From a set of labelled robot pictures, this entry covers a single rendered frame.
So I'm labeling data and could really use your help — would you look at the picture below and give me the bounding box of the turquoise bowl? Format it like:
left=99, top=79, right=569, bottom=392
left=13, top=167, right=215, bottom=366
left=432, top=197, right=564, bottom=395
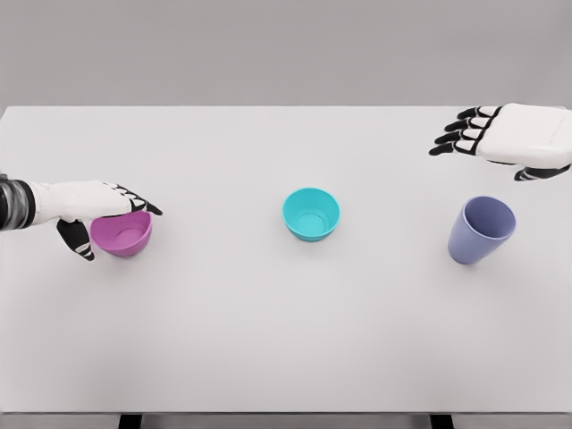
left=282, top=187, right=341, bottom=242

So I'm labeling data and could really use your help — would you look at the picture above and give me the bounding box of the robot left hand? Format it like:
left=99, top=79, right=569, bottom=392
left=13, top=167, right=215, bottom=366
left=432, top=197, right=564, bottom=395
left=52, top=180, right=164, bottom=263

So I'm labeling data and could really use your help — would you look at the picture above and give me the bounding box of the pink bowl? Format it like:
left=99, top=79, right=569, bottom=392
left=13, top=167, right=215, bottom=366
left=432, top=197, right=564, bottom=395
left=89, top=210, right=154, bottom=258

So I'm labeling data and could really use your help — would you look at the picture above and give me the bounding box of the lavender cup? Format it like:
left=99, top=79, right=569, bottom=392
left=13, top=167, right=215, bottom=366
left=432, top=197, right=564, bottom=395
left=447, top=195, right=517, bottom=266

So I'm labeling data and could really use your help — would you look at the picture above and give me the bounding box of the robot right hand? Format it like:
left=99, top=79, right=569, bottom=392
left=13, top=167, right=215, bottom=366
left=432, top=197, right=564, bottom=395
left=428, top=103, right=572, bottom=182

